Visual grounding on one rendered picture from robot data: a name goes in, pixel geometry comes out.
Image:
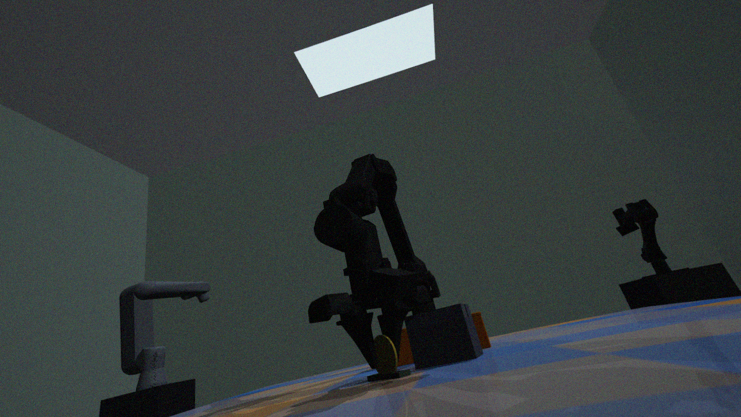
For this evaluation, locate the gold coin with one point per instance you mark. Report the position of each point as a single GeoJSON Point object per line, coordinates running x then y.
{"type": "Point", "coordinates": [386, 355]}

